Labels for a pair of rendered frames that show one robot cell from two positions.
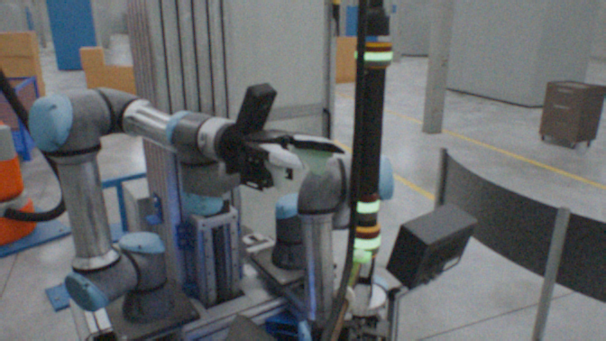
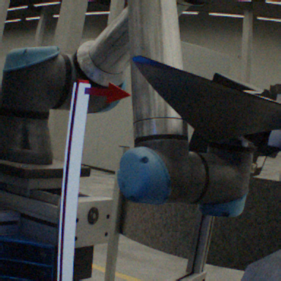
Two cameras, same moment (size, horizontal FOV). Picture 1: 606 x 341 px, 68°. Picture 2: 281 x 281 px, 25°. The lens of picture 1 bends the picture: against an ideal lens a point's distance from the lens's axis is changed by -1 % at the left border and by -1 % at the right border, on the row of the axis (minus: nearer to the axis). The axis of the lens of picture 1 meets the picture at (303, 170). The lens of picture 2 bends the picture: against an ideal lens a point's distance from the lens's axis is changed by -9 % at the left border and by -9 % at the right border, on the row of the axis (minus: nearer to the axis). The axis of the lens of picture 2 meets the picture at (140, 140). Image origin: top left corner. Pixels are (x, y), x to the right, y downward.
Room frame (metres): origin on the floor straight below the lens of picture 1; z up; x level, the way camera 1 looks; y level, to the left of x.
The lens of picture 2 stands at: (0.12, 0.41, 1.17)
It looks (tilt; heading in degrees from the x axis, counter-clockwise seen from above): 3 degrees down; 333
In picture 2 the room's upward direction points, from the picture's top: 7 degrees clockwise
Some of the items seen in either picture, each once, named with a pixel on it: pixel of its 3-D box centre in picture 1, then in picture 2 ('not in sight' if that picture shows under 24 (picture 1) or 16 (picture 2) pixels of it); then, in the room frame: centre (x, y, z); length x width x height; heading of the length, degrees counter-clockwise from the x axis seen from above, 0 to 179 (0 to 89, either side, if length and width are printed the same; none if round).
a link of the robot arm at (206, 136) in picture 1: (222, 141); not in sight; (0.76, 0.14, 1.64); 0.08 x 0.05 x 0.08; 138
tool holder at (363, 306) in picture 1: (361, 275); not in sight; (0.55, -0.08, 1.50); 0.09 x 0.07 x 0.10; 163
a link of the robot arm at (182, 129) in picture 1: (197, 134); not in sight; (0.81, 0.20, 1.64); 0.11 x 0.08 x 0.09; 48
